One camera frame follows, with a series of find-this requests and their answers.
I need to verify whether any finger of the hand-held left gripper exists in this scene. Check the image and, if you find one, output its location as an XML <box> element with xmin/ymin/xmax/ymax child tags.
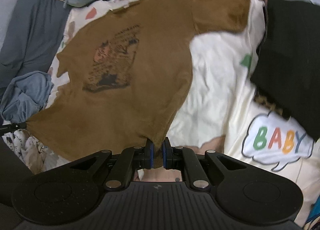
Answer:
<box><xmin>0</xmin><ymin>123</ymin><xmax>27</xmax><ymax>136</ymax></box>

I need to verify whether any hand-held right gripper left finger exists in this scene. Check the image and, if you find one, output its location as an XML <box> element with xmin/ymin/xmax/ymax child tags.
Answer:
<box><xmin>70</xmin><ymin>139</ymin><xmax>154</xmax><ymax>192</ymax></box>

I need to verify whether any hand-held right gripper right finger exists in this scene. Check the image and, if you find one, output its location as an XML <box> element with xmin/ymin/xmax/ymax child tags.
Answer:
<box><xmin>162</xmin><ymin>137</ymin><xmax>247</xmax><ymax>192</ymax></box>

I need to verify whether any brown printed t-shirt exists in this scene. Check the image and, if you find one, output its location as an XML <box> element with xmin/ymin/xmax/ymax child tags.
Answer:
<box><xmin>26</xmin><ymin>0</ymin><xmax>252</xmax><ymax>169</ymax></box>

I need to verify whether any white floral cloth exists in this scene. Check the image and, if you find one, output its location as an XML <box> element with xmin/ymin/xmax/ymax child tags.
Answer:
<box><xmin>2</xmin><ymin>129</ymin><xmax>70</xmax><ymax>173</ymax></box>

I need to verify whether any light blue denim garment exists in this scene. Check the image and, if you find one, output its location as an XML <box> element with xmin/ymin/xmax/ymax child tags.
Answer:
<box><xmin>0</xmin><ymin>70</ymin><xmax>54</xmax><ymax>123</ymax></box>

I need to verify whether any cream bear print blanket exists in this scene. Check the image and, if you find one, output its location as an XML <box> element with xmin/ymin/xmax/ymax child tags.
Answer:
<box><xmin>42</xmin><ymin>0</ymin><xmax>320</xmax><ymax>228</ymax></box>

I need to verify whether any black garment with patterned lining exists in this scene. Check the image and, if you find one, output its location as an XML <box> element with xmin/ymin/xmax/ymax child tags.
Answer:
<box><xmin>250</xmin><ymin>0</ymin><xmax>320</xmax><ymax>143</ymax></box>

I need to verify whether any teal printed cloth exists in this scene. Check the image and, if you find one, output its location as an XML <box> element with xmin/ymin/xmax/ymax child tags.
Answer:
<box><xmin>306</xmin><ymin>209</ymin><xmax>320</xmax><ymax>228</ymax></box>

